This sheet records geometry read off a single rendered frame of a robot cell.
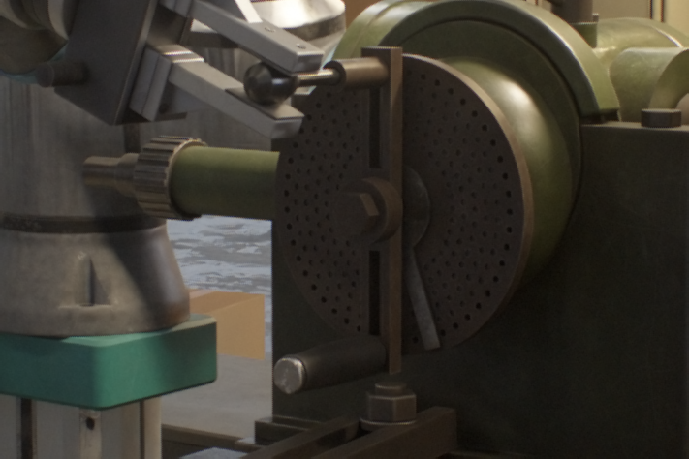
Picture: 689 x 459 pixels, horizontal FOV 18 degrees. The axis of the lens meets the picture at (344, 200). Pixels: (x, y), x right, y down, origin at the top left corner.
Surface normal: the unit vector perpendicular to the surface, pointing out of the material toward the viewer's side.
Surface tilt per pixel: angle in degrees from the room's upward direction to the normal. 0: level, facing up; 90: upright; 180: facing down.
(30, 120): 90
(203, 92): 90
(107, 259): 70
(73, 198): 90
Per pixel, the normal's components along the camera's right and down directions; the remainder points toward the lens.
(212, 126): -0.40, 0.23
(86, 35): -0.59, 0.10
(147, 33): 0.75, 0.44
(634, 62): -0.30, -0.80
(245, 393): 0.00, -0.99
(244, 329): 0.91, 0.05
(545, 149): 0.51, -0.21
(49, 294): -0.16, -0.23
